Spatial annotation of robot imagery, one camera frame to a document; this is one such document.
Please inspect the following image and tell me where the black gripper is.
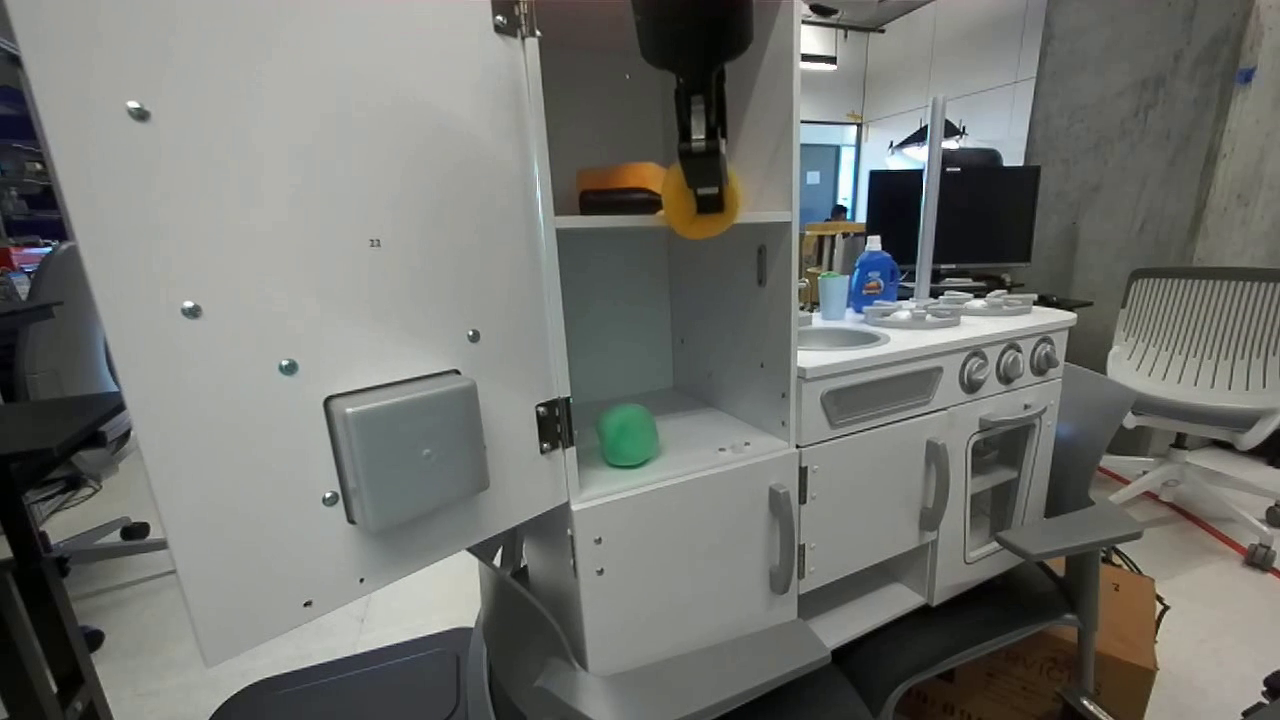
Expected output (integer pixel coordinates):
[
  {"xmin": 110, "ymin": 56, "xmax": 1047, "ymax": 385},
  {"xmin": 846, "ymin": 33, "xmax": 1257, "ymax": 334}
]
[{"xmin": 631, "ymin": 0, "xmax": 753, "ymax": 217}]

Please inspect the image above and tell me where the round yellow sponge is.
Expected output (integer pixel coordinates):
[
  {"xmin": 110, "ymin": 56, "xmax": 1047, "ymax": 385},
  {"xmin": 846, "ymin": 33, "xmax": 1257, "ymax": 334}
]
[{"xmin": 661, "ymin": 159, "xmax": 748, "ymax": 244}]

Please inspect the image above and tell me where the white cabinet door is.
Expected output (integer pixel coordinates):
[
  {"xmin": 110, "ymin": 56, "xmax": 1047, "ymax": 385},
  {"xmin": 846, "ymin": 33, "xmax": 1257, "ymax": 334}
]
[{"xmin": 3, "ymin": 0, "xmax": 572, "ymax": 658}]

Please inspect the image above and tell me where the orange rectangular sponge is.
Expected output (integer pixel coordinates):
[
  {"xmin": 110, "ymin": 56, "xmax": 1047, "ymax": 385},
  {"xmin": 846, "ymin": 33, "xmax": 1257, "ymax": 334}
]
[{"xmin": 577, "ymin": 159, "xmax": 662, "ymax": 199}]

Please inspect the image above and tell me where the blue detergent bottle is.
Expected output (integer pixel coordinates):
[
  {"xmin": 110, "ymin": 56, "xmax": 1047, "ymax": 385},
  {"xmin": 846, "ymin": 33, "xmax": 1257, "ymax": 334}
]
[{"xmin": 846, "ymin": 235, "xmax": 900, "ymax": 311}]

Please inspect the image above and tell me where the light blue cup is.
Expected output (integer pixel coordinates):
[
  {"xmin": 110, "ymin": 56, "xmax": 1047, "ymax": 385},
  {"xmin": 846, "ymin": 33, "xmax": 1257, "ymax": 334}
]
[{"xmin": 820, "ymin": 273, "xmax": 846, "ymax": 321}]

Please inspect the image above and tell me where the grey metal pole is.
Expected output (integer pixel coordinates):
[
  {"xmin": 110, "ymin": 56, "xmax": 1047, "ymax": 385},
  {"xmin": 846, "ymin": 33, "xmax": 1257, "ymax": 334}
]
[{"xmin": 910, "ymin": 95, "xmax": 944, "ymax": 305}]

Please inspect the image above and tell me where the green ball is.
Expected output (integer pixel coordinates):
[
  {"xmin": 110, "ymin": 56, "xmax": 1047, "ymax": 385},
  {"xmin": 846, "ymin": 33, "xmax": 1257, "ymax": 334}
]
[{"xmin": 594, "ymin": 405, "xmax": 661, "ymax": 469}]

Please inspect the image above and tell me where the black computer monitor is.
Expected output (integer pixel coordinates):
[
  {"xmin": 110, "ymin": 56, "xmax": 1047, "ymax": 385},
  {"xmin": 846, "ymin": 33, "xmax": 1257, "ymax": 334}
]
[{"xmin": 869, "ymin": 148, "xmax": 1040, "ymax": 262}]

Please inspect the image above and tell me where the white toy kitchen unit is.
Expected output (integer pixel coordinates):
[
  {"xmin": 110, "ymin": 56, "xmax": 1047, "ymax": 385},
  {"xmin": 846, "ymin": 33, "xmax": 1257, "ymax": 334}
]
[{"xmin": 496, "ymin": 0, "xmax": 1067, "ymax": 674}]

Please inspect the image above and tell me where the grey right stove burner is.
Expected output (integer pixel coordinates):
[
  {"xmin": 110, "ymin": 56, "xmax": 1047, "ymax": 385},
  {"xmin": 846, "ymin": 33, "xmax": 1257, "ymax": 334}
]
[{"xmin": 939, "ymin": 287, "xmax": 1040, "ymax": 314}]

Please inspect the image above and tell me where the white mesh office chair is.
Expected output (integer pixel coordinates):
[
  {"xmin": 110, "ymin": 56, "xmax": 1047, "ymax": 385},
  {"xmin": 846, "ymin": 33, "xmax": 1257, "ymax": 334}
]
[{"xmin": 1098, "ymin": 262, "xmax": 1280, "ymax": 576}]

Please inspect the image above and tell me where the black office chair left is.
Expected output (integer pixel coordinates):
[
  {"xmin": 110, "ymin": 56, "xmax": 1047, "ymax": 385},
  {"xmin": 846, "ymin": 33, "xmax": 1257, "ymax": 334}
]
[{"xmin": 0, "ymin": 235, "xmax": 172, "ymax": 720}]

